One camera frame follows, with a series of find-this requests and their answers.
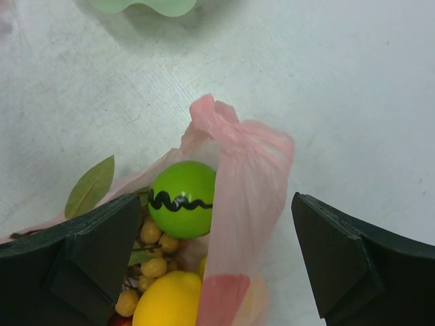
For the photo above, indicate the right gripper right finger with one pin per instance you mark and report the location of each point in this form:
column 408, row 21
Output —
column 361, row 274

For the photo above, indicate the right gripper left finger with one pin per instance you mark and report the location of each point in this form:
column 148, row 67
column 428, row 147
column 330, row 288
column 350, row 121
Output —
column 68, row 265

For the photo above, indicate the red fake apple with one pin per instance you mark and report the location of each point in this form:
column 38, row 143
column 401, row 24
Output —
column 117, row 320

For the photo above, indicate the yellow fake pear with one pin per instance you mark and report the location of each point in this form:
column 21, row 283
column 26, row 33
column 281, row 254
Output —
column 172, row 299

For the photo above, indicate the yellow fake lemon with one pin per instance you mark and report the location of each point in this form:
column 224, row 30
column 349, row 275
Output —
column 201, row 267

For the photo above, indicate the green striped melon ball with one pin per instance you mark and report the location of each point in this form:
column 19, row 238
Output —
column 180, row 199

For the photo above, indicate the pink plastic bag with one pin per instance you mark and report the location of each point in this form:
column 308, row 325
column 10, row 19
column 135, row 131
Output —
column 101, row 254

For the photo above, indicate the green wavy plate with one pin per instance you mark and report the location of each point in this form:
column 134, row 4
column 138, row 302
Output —
column 167, row 8

